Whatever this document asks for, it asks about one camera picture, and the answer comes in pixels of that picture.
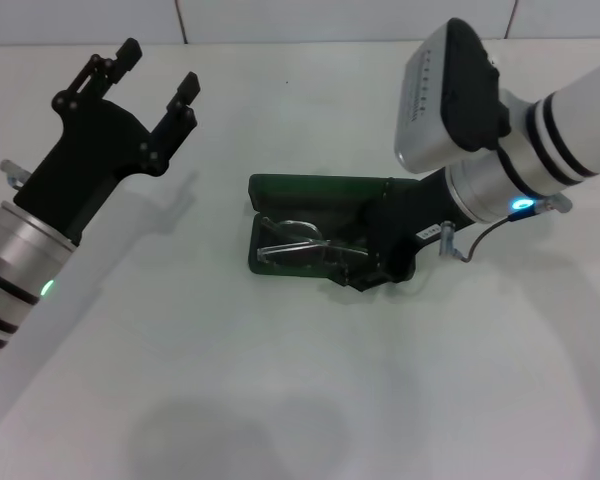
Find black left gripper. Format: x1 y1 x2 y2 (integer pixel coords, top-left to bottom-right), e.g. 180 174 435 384
12 38 202 247

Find thin black right cable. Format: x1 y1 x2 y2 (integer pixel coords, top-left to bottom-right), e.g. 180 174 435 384
449 196 575 265

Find green glasses case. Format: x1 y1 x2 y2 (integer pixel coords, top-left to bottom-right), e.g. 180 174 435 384
247 172 420 285

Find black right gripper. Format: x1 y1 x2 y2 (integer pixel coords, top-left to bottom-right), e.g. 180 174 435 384
326 169 475 295

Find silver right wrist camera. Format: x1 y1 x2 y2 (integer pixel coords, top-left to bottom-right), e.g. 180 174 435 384
393 18 514 176

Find silver left connector plug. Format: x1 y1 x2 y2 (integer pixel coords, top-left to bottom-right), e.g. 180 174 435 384
0 159 32 190

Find silver right connector plug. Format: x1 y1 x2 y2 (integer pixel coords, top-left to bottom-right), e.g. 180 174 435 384
438 220 459 257

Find silver connector plug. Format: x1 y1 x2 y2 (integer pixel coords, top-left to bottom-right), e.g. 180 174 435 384
0 159 32 190
438 220 459 257

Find clear plastic glasses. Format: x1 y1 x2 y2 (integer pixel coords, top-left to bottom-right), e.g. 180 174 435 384
255 215 372 275

